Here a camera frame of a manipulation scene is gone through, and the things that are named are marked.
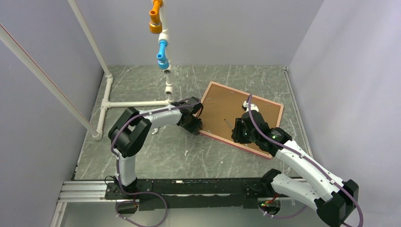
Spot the pink wooden photo frame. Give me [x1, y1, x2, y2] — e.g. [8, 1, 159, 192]
[197, 81, 284, 159]

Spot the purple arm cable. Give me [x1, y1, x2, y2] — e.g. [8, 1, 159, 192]
[246, 94, 364, 227]
[110, 97, 201, 227]

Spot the white PVC pipe stand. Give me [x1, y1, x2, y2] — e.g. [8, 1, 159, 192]
[68, 0, 177, 140]

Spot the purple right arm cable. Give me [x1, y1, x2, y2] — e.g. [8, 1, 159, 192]
[246, 94, 364, 227]

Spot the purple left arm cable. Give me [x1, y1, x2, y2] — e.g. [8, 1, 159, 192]
[110, 97, 201, 227]

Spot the white diagonal pole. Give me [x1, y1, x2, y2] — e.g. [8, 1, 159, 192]
[0, 25, 101, 139]

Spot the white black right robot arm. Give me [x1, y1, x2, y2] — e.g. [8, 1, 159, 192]
[231, 100, 364, 227]

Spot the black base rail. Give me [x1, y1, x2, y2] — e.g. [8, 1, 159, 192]
[104, 177, 280, 211]

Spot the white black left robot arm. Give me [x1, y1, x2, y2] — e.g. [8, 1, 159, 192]
[108, 97, 203, 199]

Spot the orange pipe fitting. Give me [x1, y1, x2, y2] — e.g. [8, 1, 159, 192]
[149, 0, 163, 34]

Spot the blue pipe fitting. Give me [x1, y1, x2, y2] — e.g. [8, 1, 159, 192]
[157, 40, 169, 70]

